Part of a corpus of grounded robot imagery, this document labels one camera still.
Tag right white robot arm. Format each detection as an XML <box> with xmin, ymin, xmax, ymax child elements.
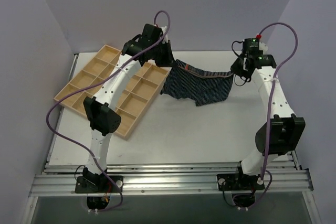
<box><xmin>230</xmin><ymin>53</ymin><xmax>306</xmax><ymax>189</ymax></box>

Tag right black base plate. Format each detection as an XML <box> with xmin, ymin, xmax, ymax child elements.
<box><xmin>216</xmin><ymin>173</ymin><xmax>265</xmax><ymax>191</ymax></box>

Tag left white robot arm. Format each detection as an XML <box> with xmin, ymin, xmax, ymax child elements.
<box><xmin>83</xmin><ymin>24</ymin><xmax>174</xmax><ymax>192</ymax></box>

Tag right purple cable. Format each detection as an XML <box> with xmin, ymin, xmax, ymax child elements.
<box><xmin>232</xmin><ymin>22</ymin><xmax>299</xmax><ymax>209</ymax></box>

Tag aluminium frame rail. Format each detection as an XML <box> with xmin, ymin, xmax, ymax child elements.
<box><xmin>29</xmin><ymin>162</ymin><xmax>313</xmax><ymax>197</ymax></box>

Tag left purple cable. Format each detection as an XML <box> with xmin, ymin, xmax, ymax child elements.
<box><xmin>45</xmin><ymin>10</ymin><xmax>172</xmax><ymax>211</ymax></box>

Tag purple cable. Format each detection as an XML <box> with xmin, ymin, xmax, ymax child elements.
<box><xmin>45</xmin><ymin>10</ymin><xmax>172</xmax><ymax>211</ymax></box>
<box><xmin>232</xmin><ymin>22</ymin><xmax>299</xmax><ymax>209</ymax></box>

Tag navy striped underwear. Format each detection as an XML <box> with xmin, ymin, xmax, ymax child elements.
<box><xmin>160</xmin><ymin>59</ymin><xmax>234</xmax><ymax>106</ymax></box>

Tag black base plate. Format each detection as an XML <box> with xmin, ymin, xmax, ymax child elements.
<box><xmin>216</xmin><ymin>173</ymin><xmax>265</xmax><ymax>191</ymax></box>
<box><xmin>75</xmin><ymin>175</ymin><xmax>124</xmax><ymax>194</ymax></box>

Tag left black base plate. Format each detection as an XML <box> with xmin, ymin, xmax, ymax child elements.
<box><xmin>75</xmin><ymin>175</ymin><xmax>124</xmax><ymax>194</ymax></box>

